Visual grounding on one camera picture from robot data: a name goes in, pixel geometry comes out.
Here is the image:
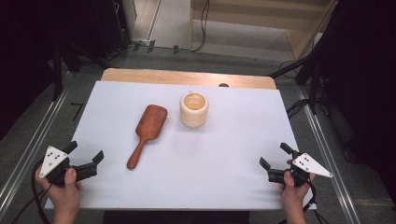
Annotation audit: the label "person's left hand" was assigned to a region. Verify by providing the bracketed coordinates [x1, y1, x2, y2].
[34, 166, 83, 217]

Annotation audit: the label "metal floor rail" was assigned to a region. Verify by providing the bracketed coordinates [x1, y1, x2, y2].
[0, 70, 74, 217]
[294, 84, 362, 224]

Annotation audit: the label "cream ribbed cup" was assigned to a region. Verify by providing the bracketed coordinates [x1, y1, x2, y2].
[178, 91, 210, 129]

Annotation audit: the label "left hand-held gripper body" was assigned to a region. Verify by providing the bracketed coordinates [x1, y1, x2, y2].
[39, 145, 98, 188]

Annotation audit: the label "black metal stand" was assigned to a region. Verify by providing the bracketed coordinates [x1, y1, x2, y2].
[268, 46, 326, 116]
[49, 29, 82, 103]

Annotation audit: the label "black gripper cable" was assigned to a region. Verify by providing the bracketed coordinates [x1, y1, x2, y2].
[10, 158, 53, 224]
[277, 178, 330, 224]

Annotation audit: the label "black floor cables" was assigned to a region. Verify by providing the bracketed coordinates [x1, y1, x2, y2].
[285, 97, 313, 121]

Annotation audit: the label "person's right hand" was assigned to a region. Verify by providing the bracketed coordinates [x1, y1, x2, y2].
[279, 159, 318, 214]

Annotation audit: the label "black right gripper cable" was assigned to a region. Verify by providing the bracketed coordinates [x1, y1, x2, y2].
[277, 178, 330, 224]

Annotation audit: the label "white board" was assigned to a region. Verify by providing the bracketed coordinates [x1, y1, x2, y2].
[44, 80, 318, 212]

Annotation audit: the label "light wooden shelf unit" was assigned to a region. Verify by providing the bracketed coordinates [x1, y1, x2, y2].
[189, 0, 340, 62]

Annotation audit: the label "brown wooden hairbrush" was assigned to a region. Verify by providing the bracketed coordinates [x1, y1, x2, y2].
[126, 104, 169, 171]

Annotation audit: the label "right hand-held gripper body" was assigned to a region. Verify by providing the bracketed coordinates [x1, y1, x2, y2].
[267, 151, 333, 188]

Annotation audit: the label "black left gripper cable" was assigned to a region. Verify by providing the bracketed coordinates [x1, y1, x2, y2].
[10, 158, 53, 224]

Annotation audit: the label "black cabinet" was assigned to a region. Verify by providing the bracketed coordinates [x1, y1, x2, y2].
[92, 0, 133, 60]

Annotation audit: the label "light wooden table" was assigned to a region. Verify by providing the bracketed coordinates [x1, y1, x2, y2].
[100, 67, 277, 91]

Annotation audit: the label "black hanging cable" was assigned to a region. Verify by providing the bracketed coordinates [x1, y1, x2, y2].
[189, 0, 211, 53]

